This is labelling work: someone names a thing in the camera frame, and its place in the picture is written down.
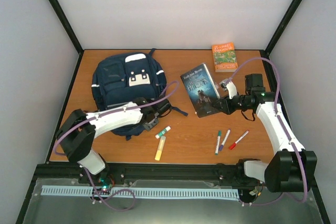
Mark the dark blue castle book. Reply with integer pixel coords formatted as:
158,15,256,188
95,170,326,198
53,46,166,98
181,63,221,118

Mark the navy blue student backpack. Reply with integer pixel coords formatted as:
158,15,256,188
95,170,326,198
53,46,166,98
91,48,189,141

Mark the orange treehouse book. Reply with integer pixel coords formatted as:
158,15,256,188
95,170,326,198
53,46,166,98
212,42,238,72

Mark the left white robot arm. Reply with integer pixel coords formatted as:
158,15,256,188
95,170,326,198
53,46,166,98
55,98,172,184

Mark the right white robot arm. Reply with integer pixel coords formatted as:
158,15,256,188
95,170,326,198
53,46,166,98
213,73,317,193

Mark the green white glue stick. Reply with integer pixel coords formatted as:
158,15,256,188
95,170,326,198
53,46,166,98
155,126,171,139

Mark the purple whiteboard marker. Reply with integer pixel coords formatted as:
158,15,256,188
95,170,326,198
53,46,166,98
218,129,231,151

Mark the yellow highlighter marker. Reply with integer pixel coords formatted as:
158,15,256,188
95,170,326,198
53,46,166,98
154,136,166,161

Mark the red whiteboard marker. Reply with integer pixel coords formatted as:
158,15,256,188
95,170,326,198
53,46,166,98
229,130,249,150

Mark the green whiteboard marker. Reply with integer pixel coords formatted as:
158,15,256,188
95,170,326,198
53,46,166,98
215,130,222,155

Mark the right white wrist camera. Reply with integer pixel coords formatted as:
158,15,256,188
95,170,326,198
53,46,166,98
219,78,238,99

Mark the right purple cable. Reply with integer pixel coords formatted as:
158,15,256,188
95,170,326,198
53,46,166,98
223,57,308,207

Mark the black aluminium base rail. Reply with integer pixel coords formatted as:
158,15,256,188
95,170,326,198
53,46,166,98
34,162,314,190

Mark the light blue cable duct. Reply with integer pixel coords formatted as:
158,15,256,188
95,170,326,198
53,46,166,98
40,185,239,200

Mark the right black frame post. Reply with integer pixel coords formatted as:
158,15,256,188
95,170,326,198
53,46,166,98
265,0,303,57

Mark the black frame post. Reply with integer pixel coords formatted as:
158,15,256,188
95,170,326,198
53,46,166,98
265,0,303,57
33,0,85,54

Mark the left black frame post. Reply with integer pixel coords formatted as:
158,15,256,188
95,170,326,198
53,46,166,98
33,0,85,54

